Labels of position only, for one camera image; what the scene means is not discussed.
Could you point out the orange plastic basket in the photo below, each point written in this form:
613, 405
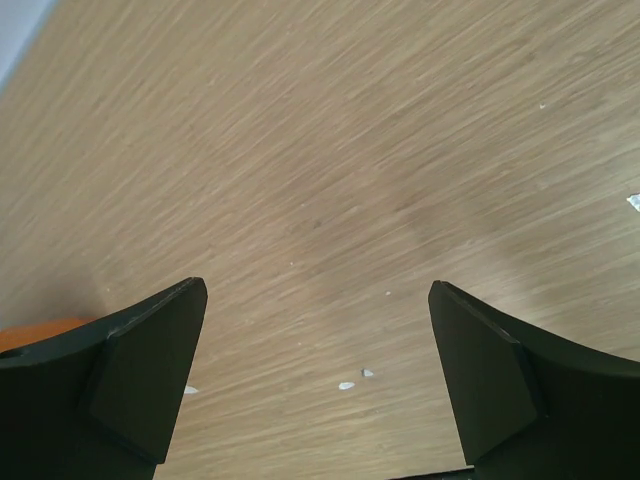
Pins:
20, 336

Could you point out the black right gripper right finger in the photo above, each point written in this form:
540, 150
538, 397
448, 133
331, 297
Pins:
529, 404

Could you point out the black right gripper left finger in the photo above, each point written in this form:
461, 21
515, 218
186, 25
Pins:
101, 401

